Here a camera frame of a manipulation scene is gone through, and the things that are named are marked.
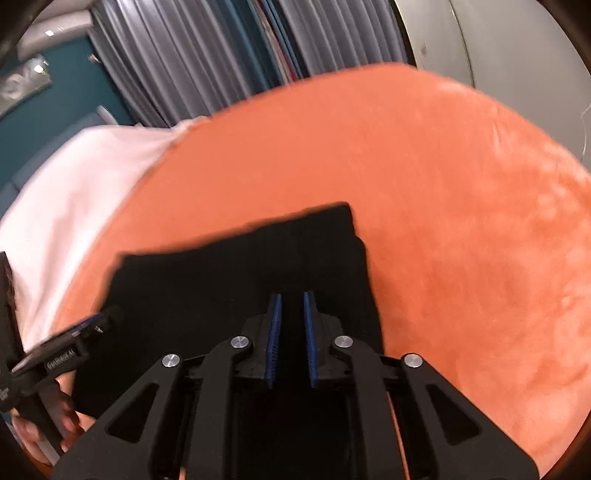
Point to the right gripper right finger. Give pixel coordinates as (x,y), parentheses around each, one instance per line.
(321,330)

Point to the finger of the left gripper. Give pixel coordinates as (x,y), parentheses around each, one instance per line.
(92,329)

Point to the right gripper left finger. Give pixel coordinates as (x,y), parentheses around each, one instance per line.
(263,332)

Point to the black pants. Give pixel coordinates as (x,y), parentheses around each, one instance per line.
(186,302)

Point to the person's left hand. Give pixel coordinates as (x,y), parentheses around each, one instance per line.
(74,424)

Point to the white bed sheet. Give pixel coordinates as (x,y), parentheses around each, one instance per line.
(59,212)

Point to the orange plush bed blanket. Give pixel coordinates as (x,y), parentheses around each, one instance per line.
(477,226)

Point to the blue upholstered headboard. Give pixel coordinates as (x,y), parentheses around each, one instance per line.
(10,191)

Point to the blue inner curtain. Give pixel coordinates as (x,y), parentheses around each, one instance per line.
(267,51)

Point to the grey pleated curtain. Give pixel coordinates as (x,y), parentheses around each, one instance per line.
(172,60)

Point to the white leaning mirror panel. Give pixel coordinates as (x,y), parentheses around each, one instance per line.
(436,38)

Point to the white air conditioner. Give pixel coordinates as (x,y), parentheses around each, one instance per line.
(54,31)

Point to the silver wall art panel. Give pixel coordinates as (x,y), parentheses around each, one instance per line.
(27,80)

